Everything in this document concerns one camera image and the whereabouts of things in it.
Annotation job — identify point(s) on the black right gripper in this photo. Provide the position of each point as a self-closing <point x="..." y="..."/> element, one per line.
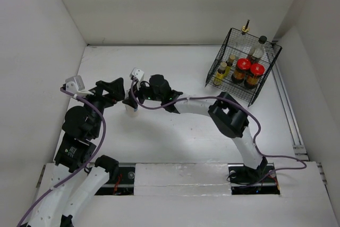
<point x="138" y="91"/>

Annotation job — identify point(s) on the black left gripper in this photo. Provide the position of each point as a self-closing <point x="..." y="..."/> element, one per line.
<point x="116" y="89"/>

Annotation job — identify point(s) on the white silver lid jar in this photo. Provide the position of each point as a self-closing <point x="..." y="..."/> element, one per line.
<point x="130" y="111"/>

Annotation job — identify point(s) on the small yellow bottle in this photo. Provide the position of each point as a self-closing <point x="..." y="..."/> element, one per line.
<point x="229" y="63"/>
<point x="220" y="74"/>

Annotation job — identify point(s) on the red lid jar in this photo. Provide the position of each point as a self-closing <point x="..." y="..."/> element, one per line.
<point x="241" y="69"/>
<point x="256" y="71"/>

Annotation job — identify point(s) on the clear glass oil bottle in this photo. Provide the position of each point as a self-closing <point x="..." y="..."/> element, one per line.
<point x="240" y="40"/>

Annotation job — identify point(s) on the red label vinegar bottle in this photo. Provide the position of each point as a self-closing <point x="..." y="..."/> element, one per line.
<point x="257" y="51"/>

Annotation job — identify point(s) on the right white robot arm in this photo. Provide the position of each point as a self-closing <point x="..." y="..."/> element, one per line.
<point x="230" y="118"/>

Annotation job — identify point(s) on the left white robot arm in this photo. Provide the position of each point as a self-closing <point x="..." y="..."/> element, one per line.
<point x="73" y="184"/>

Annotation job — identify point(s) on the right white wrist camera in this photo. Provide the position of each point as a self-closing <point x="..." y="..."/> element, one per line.
<point x="137" y="75"/>

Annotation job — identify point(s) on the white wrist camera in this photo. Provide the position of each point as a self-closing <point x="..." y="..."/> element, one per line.
<point x="137" y="75"/>
<point x="74" y="85"/>

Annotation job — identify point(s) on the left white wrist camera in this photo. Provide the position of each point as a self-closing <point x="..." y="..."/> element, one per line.
<point x="74" y="85"/>

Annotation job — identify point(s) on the black metal base rail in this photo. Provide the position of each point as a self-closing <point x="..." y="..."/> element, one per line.
<point x="185" y="179"/>

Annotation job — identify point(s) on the black wire basket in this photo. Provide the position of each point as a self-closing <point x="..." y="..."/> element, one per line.
<point x="272" y="52"/>

